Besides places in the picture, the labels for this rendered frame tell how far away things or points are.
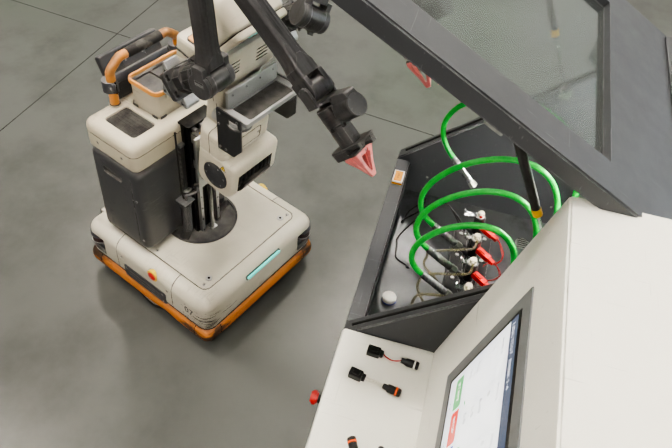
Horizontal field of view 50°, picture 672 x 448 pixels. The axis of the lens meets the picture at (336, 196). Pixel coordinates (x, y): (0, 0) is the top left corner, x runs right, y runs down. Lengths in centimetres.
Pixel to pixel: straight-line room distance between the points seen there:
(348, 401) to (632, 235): 71
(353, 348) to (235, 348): 120
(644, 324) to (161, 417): 192
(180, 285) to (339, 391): 119
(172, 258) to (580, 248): 184
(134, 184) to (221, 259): 46
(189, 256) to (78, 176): 96
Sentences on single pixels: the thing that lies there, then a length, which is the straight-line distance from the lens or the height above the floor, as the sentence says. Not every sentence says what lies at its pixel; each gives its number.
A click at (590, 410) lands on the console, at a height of 155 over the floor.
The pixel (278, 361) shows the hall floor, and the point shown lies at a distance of 281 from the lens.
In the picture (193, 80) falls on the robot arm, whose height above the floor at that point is 125.
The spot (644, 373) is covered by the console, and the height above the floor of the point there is 155.
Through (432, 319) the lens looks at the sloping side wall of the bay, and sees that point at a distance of 162.
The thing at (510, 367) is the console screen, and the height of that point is 140.
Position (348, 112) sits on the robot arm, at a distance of 162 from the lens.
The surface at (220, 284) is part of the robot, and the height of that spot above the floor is 28.
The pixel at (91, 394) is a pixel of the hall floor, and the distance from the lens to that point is 281.
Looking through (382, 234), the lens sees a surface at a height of 95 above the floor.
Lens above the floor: 240
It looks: 45 degrees down
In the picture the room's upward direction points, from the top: 6 degrees clockwise
